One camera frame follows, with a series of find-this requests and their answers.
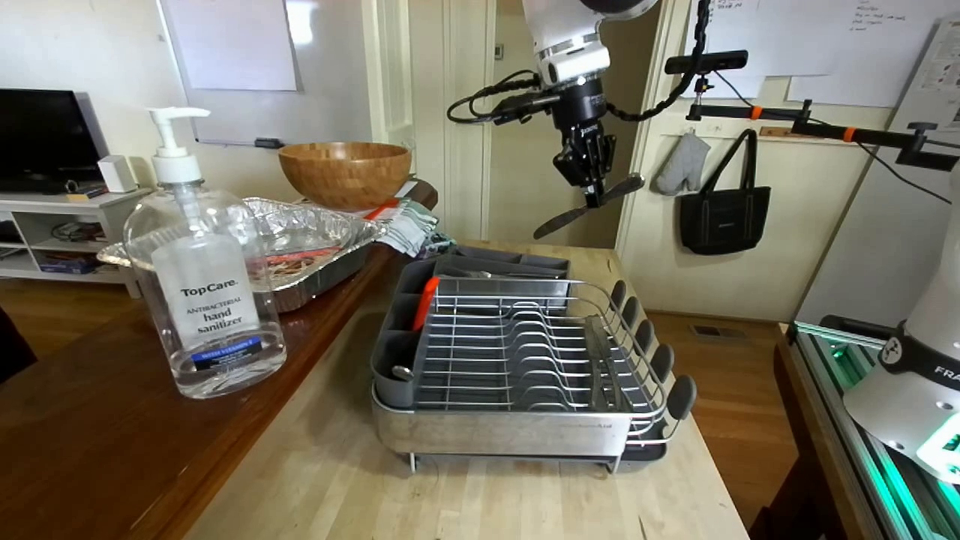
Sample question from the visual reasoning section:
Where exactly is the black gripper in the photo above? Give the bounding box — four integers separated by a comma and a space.
548, 77, 619, 211

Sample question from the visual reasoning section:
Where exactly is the thin metal rod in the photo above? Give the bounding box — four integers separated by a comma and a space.
530, 174, 647, 244

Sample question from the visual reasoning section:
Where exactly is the grey cutlery tray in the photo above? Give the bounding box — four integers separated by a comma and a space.
430, 244, 572, 285

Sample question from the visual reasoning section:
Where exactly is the grey oven mitt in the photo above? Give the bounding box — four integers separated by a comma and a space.
651, 130, 715, 198

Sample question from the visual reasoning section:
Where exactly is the white door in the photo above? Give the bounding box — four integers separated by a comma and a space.
405, 0, 500, 246

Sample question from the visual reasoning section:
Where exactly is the black tote bag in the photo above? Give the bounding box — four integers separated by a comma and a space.
677, 130, 774, 258

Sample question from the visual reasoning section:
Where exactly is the wooden bowl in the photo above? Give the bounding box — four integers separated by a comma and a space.
275, 141, 413, 214

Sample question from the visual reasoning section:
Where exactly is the grey dish drying rack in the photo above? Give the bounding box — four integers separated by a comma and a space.
369, 255, 698, 477

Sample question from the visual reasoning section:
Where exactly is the aluminium foil baking tray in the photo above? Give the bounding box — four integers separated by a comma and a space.
97, 192, 381, 315

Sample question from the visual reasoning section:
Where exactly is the clear hand sanitizer pump bottle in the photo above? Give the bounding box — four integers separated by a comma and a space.
120, 104, 290, 406

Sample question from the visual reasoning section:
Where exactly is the small white device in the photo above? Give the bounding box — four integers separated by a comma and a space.
97, 154, 137, 194

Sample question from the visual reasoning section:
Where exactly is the white shelf unit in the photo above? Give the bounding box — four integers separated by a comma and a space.
0, 189, 153, 288

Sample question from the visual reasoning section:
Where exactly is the black television screen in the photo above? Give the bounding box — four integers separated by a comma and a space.
0, 87, 110, 198

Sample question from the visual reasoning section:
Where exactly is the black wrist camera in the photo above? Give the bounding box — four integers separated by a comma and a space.
492, 87, 563, 130

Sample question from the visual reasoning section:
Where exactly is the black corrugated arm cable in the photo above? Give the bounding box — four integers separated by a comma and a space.
602, 0, 715, 126

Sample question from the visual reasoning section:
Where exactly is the black stereo camera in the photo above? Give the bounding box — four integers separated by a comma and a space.
663, 48, 753, 77

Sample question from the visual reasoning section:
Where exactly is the black rail with orange clamps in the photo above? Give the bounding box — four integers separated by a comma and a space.
688, 98, 960, 174

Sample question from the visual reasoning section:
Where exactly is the white paper wall poster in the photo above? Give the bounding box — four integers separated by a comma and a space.
715, 0, 960, 110

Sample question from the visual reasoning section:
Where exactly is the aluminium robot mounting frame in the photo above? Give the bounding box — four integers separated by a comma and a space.
783, 315, 960, 540

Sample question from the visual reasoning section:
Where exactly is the white wall board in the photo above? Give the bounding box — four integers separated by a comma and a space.
155, 0, 303, 96

